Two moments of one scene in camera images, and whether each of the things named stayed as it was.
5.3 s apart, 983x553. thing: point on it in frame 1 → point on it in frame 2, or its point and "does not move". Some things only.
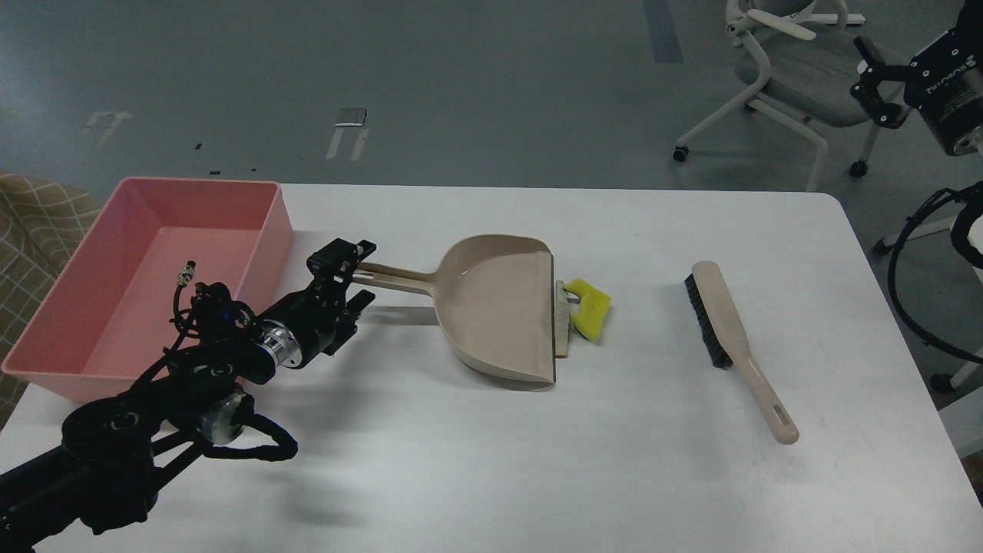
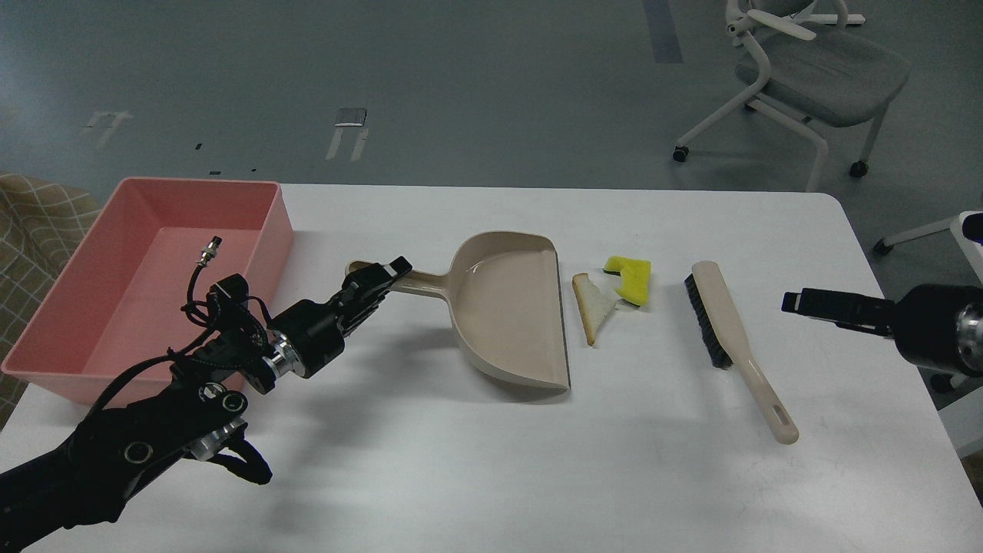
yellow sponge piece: [593, 303] → [635, 277]
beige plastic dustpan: [494, 299] does not move
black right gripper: [944, 80] → [938, 325]
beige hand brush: [728, 344] does not move
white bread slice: [561, 319] → [594, 306]
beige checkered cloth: [41, 224] does not move
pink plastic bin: [112, 316] does not move
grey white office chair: [802, 65] does not move
